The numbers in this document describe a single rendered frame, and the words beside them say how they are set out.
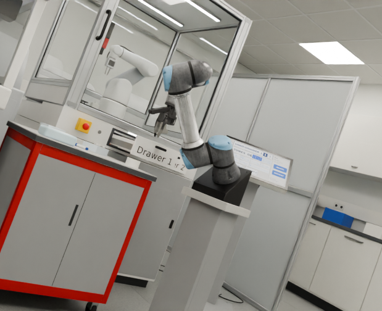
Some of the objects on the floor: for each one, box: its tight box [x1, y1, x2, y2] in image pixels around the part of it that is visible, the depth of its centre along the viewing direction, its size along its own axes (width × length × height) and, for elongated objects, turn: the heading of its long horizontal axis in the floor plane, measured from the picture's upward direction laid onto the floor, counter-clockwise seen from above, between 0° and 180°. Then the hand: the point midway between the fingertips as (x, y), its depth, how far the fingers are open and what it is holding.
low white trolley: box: [0, 120, 157, 311], centre depth 224 cm, size 58×62×76 cm
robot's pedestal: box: [148, 186, 251, 311], centre depth 234 cm, size 30×30×76 cm
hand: (155, 134), depth 258 cm, fingers open, 3 cm apart
